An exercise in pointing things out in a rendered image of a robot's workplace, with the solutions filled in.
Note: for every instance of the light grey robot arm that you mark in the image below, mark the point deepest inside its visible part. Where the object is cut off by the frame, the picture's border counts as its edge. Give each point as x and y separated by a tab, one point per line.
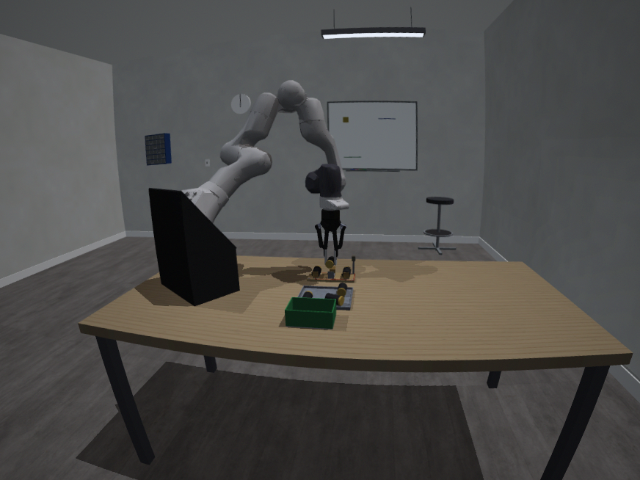
246	162

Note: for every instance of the green open box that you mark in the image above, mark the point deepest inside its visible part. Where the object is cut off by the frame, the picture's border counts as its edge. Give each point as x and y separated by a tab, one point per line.
297	316

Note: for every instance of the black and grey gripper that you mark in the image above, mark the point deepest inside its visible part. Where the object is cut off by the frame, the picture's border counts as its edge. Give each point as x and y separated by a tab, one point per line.
330	221

